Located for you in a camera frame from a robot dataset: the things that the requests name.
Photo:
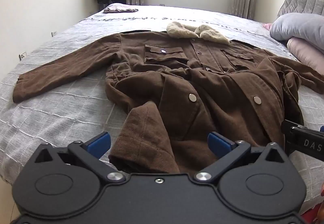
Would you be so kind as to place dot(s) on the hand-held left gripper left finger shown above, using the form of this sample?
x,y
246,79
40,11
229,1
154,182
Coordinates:
x,y
99,143

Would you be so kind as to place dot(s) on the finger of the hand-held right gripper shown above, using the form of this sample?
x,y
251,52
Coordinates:
x,y
286,128

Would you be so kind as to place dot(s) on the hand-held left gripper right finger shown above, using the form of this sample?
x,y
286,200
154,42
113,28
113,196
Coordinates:
x,y
219,143

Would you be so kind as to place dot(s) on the brown coat with fur collar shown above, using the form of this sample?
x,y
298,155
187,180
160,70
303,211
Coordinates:
x,y
202,92

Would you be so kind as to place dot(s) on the pink pillow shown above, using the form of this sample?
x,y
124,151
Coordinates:
x,y
307,52

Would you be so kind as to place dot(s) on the blue-grey pillow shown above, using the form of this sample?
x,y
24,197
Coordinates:
x,y
296,26

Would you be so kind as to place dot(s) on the grey bed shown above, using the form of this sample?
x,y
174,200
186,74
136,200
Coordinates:
x,y
83,24

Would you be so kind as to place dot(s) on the grey quilted headboard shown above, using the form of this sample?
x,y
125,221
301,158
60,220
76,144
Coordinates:
x,y
301,1

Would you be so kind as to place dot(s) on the folded purple cloth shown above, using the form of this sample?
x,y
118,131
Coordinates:
x,y
120,10

